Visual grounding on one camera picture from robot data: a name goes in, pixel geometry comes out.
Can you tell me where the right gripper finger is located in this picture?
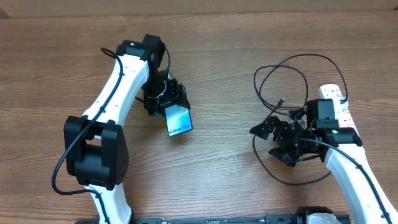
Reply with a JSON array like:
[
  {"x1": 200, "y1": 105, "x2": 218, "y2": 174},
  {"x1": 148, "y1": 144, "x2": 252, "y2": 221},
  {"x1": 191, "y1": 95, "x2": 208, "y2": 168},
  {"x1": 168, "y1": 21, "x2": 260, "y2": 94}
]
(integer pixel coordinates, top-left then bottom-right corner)
[
  {"x1": 249, "y1": 116, "x2": 290, "y2": 141},
  {"x1": 269, "y1": 147, "x2": 297, "y2": 167}
]

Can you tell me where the black USB charging cable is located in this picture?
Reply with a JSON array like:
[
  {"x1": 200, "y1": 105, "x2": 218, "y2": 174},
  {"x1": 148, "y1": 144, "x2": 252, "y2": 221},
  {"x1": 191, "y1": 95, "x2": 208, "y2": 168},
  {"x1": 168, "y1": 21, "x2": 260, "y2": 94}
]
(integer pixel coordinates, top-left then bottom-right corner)
[{"x1": 251, "y1": 54, "x2": 349, "y2": 187}]

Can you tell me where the blue Samsung Galaxy smartphone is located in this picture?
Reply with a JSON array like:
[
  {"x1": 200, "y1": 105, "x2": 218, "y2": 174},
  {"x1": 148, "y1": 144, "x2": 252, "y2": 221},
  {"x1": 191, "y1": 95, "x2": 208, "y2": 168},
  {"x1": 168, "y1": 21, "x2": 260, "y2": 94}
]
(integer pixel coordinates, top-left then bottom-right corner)
[{"x1": 165, "y1": 105, "x2": 193, "y2": 137}]

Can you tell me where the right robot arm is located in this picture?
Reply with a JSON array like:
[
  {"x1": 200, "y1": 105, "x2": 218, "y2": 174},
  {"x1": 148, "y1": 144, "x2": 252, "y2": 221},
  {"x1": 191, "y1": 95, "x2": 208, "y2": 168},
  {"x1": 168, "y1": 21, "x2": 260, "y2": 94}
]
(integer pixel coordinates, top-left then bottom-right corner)
[{"x1": 249, "y1": 99, "x2": 397, "y2": 223}]

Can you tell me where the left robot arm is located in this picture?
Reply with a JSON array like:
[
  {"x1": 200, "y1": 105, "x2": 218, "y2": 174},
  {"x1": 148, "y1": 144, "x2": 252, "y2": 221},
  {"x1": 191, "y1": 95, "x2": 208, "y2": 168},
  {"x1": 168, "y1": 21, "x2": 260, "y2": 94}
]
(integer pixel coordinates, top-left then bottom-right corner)
[{"x1": 52, "y1": 34, "x2": 193, "y2": 223}]

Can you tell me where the white USB charger plug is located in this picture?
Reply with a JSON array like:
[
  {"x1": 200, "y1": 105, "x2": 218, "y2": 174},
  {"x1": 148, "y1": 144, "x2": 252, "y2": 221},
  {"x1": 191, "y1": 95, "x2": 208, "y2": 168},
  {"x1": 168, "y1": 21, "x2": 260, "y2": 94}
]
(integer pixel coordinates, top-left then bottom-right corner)
[{"x1": 331, "y1": 96, "x2": 349, "y2": 113}]

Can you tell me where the white power strip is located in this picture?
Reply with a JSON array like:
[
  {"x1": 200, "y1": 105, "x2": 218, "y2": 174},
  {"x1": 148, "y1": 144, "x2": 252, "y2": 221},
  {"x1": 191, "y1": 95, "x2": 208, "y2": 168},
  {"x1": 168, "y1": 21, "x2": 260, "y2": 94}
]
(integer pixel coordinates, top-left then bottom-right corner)
[{"x1": 318, "y1": 84, "x2": 358, "y2": 134}]

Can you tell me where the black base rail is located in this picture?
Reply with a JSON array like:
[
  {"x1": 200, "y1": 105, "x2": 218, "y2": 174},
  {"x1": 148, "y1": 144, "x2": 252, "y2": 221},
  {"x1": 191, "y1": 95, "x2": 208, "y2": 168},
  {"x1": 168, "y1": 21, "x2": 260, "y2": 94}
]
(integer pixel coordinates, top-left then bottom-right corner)
[{"x1": 127, "y1": 206, "x2": 351, "y2": 224}]

